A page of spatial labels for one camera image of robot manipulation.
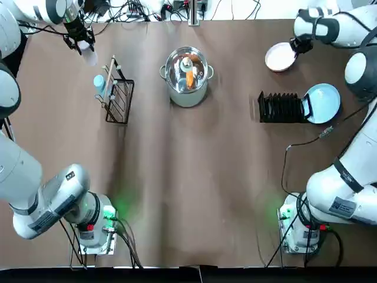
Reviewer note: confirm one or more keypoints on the glass pot lid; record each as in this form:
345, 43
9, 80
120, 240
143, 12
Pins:
176, 67

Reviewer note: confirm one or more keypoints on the light blue plate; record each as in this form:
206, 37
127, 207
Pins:
324, 103

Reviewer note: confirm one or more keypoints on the stainless steel pot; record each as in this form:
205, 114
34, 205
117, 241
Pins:
187, 98

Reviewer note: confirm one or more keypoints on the light blue cup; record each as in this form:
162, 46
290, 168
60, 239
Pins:
99, 84

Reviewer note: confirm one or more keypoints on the grey usb hub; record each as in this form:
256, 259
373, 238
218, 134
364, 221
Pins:
132, 11

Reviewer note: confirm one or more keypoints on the aluminium frame post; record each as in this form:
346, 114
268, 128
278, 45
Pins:
195, 17

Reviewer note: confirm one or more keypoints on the white plate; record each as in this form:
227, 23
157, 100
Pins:
278, 59

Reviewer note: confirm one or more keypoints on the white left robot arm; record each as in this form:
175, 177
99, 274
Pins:
59, 188

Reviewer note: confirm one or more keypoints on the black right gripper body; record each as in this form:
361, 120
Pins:
303, 44

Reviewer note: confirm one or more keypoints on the orange carrot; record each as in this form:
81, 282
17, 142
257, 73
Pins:
190, 80

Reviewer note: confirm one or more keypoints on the black drying rack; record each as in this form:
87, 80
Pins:
279, 110

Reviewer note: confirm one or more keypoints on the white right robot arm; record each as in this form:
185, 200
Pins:
332, 188

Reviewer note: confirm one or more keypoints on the white cup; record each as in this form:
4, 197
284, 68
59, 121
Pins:
90, 56

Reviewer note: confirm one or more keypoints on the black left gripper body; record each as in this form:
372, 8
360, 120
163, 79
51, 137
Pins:
76, 29

